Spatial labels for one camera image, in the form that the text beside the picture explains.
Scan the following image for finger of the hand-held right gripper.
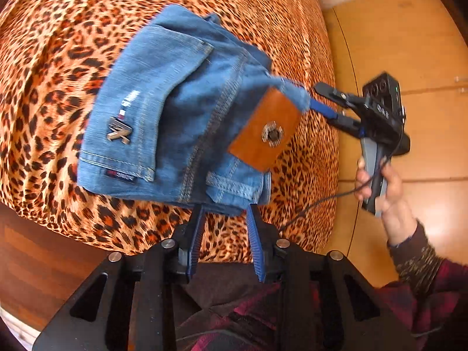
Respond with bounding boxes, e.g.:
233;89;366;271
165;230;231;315
309;99;364;134
315;82;364;109

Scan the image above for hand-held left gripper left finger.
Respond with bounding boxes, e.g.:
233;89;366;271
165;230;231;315
35;204;205;351

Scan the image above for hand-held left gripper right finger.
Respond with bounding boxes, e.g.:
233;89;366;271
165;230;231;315
246;203;417;351

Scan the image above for blue denim pants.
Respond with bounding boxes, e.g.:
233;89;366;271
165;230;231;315
78;4;311;217

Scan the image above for person's right forearm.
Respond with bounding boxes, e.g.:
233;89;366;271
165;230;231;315
380;219;468;339

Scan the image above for person's right hand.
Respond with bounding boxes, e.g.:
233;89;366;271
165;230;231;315
355;155;419;245

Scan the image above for light wooden wardrobe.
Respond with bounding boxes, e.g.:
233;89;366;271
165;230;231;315
316;0;468;275

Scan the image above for leopard print bed sheet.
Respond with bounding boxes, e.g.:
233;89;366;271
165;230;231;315
0;0;339;264

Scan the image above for thin black cable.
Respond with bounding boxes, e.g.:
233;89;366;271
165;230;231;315
276;161;388;233

